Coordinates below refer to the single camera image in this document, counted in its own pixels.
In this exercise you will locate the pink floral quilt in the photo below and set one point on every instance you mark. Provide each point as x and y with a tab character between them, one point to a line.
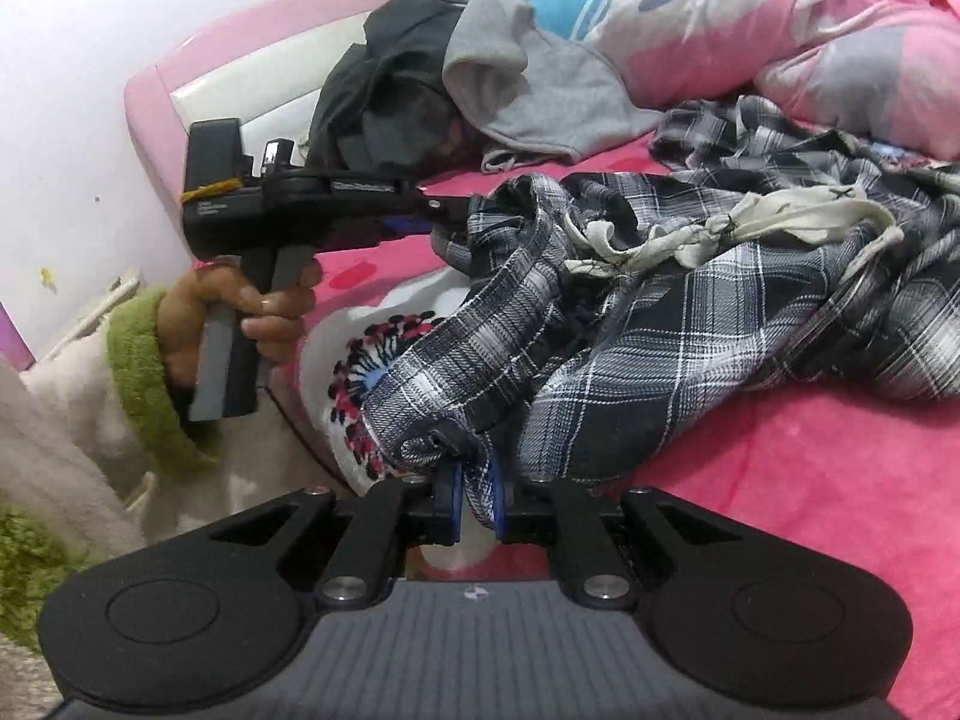
887	69

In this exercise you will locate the grey hoodie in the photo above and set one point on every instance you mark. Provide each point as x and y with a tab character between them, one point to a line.
534	96

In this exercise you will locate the black white plaid shirt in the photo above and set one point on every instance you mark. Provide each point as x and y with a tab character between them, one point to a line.
608	312

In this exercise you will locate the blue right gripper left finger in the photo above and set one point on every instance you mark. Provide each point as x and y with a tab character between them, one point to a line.
449	498

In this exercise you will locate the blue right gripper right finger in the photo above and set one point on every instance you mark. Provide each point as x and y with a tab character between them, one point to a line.
499	489

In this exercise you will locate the dark grey garment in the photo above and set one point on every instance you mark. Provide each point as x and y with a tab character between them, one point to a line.
384	110

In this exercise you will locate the pink floral bed sheet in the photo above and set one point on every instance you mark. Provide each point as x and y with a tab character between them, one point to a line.
828	463

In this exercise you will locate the pink padded headboard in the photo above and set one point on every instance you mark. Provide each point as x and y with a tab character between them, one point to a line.
264	66

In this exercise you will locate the left fleece sleeve green cuff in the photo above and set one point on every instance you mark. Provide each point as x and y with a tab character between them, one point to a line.
97	461

